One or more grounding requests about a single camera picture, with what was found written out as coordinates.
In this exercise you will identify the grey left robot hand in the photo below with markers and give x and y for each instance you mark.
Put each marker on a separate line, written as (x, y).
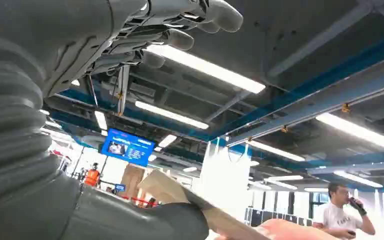
(62, 33)

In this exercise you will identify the beige card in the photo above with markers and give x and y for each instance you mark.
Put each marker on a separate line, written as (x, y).
(168, 192)

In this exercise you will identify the short ceiling light panel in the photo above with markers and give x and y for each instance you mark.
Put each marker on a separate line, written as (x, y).
(167, 140)
(101, 120)

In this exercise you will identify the grey ribbed left arm sleeve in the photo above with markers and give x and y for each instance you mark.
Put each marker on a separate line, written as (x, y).
(10, 132)

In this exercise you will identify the blue hanging display screen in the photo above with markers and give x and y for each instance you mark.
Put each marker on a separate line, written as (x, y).
(128, 147)

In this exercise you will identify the long ceiling light panel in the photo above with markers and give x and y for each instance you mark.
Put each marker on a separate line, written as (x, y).
(208, 68)
(170, 114)
(357, 130)
(274, 150)
(357, 179)
(283, 178)

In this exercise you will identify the person in orange vest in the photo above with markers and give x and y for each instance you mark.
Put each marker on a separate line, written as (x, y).
(92, 177)

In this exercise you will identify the small blue sign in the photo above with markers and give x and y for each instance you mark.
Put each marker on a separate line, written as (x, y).
(120, 188)

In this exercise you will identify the red barrier tape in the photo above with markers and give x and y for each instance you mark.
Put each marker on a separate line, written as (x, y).
(139, 200)

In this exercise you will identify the white square pillar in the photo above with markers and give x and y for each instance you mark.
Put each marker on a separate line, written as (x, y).
(225, 185)

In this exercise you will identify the row of dark cabinets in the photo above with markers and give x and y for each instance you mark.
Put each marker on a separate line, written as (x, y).
(278, 218)

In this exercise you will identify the black handheld device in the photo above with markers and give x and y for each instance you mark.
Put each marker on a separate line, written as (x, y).
(355, 202)

